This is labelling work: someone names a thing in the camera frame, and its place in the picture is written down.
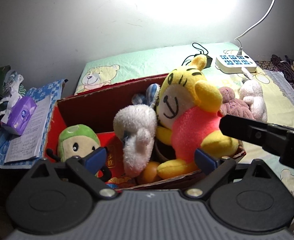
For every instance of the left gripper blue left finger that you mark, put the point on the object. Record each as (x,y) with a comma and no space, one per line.
(95,160)

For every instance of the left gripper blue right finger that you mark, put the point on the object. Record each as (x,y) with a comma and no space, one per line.
(205,161)

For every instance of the green bean plush toy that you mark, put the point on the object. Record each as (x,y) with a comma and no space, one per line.
(78,140)

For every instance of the white bunny plush plaid ears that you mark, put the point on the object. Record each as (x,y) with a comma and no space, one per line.
(135,125)

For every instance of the yellow tiger plush toy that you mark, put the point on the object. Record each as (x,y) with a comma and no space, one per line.
(187,111)

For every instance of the pink teddy bear plush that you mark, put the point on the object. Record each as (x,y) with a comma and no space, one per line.
(233,106)

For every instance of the white fluffy bunny plush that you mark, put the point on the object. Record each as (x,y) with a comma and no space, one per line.
(251,93)

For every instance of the red cardboard box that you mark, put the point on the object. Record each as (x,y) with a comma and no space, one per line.
(64,116)

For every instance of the orange gourd ornament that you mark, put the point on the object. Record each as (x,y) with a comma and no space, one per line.
(149,174)

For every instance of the handwritten paper notebook right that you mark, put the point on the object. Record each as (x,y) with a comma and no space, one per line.
(284,86)

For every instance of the handwritten notebook left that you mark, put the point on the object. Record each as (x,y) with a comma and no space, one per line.
(26,146)

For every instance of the dark striped clothing pile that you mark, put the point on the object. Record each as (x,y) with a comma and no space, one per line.
(283,66)

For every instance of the bear print bed sheet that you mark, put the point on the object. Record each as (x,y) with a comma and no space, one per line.
(162,62)

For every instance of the purple tissue pack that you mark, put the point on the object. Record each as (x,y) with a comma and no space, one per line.
(18,113)

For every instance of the blue checkered cloth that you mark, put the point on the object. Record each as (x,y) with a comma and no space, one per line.
(55,90)

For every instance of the white power strip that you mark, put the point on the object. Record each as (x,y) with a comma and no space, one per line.
(233,64)

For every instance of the black power adapter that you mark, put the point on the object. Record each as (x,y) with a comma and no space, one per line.
(209,61)

